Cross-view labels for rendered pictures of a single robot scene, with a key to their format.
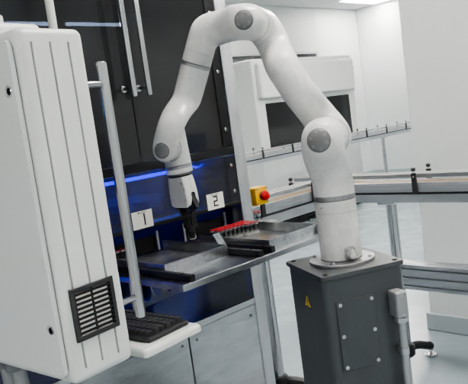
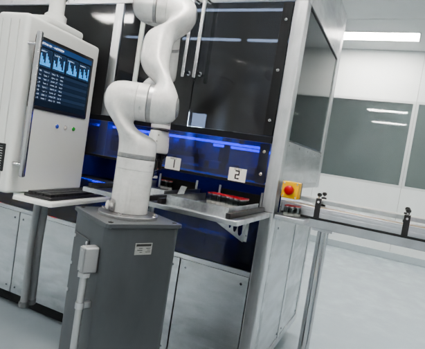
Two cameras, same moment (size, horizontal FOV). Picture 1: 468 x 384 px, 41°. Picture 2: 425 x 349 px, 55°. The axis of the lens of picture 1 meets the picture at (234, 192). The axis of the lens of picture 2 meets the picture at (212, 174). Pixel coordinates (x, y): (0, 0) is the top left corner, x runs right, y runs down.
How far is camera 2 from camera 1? 221 cm
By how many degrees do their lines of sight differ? 68
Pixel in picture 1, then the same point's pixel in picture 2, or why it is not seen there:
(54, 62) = (10, 28)
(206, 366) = (187, 291)
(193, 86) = not seen: hidden behind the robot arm
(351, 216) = (119, 172)
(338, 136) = (109, 94)
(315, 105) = (153, 75)
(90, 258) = not seen: outside the picture
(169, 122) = not seen: hidden behind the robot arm
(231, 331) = (217, 283)
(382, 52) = not seen: outside the picture
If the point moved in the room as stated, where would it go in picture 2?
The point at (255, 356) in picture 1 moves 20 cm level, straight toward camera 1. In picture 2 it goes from (234, 320) to (192, 321)
